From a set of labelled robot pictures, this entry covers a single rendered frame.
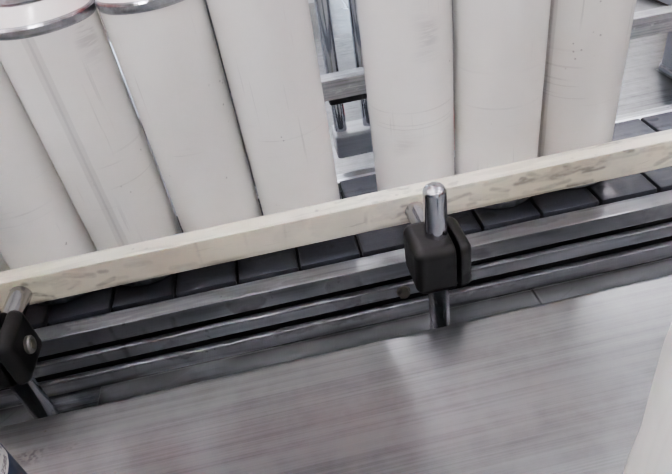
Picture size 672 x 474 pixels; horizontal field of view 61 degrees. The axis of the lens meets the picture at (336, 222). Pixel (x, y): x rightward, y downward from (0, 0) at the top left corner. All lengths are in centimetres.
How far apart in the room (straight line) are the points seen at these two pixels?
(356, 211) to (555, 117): 13
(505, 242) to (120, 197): 22
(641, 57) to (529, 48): 40
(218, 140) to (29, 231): 12
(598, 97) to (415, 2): 13
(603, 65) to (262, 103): 19
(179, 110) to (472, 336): 19
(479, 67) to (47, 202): 25
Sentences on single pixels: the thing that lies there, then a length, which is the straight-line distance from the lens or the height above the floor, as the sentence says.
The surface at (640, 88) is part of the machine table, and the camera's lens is 65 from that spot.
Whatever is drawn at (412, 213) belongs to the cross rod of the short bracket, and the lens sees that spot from 33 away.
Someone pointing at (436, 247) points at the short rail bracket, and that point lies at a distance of 29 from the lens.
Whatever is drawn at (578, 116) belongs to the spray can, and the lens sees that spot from 37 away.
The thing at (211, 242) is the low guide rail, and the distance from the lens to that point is 33.
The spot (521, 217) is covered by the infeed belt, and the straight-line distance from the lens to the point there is 37.
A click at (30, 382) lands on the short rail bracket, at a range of 35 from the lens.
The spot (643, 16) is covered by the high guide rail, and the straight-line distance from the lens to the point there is 44.
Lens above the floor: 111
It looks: 37 degrees down
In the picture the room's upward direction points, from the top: 10 degrees counter-clockwise
